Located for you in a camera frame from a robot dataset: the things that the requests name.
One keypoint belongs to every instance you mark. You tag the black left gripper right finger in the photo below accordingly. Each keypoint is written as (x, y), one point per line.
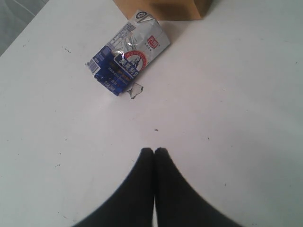
(177, 203)

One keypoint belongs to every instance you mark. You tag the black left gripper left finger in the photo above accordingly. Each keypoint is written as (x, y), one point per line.
(131, 205)

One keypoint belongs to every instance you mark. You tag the brown paper bag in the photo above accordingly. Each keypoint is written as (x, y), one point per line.
(175, 10)

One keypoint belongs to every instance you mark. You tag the blue white milk carton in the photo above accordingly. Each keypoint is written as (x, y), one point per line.
(140, 41)

